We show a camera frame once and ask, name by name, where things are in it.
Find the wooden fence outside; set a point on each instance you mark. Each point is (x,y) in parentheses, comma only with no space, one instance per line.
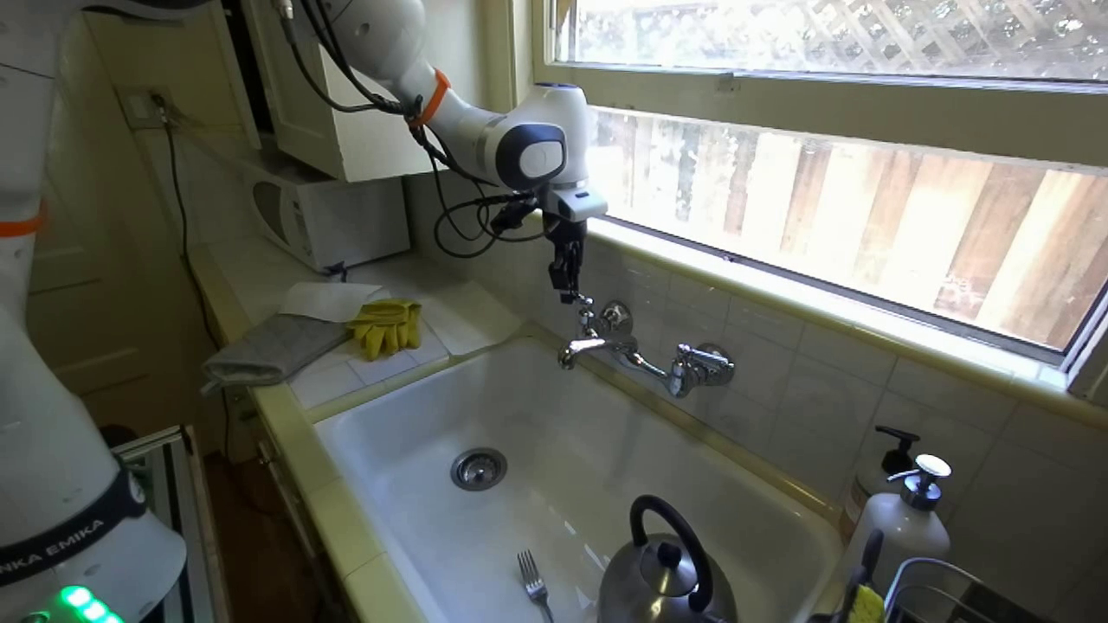
(900,231)

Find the yellow sponge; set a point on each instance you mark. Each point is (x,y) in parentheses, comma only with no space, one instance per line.
(866,603)

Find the black pump dispenser bottle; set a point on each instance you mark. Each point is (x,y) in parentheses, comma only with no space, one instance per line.
(895,450)

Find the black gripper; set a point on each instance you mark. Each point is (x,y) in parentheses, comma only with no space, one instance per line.
(565,239)

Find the metal sink drain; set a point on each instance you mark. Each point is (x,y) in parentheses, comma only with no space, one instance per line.
(477,470)

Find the grey folded towel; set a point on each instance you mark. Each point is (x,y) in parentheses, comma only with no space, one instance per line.
(272,351)

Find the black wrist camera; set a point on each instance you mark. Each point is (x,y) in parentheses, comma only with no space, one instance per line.
(518,216)

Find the white ceramic sink basin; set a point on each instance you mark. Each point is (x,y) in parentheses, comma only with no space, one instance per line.
(576,460)

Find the wall power outlet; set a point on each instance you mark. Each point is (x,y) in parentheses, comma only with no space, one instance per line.
(144,110)

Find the white pump soap bottle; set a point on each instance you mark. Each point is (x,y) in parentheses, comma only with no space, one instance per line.
(905,530)

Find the metal fork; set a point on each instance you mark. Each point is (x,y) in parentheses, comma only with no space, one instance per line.
(529,575)

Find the chrome wall tap with spout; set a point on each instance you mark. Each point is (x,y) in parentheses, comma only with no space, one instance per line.
(614,331)

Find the white metal stand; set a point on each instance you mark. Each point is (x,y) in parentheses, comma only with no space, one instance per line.
(175,506)

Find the white window frame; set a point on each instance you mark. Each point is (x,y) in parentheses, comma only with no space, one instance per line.
(831,110)

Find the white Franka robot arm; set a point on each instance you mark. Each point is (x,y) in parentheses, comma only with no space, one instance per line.
(54,460)

